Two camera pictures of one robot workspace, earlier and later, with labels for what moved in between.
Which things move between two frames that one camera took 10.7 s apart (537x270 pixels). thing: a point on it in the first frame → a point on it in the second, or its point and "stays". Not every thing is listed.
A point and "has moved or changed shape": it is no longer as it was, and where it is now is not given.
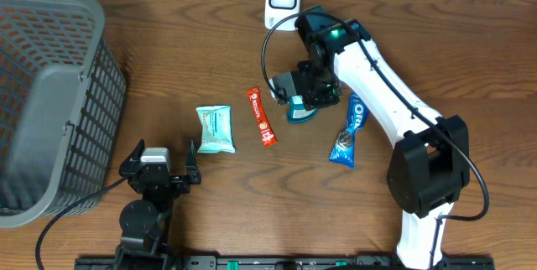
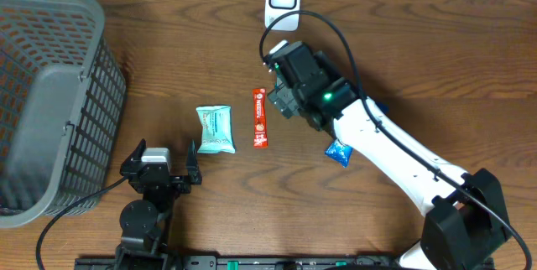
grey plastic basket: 62,105 stays
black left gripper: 179,185 stays
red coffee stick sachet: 267,132 has moved or changed shape
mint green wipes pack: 216,129 stays
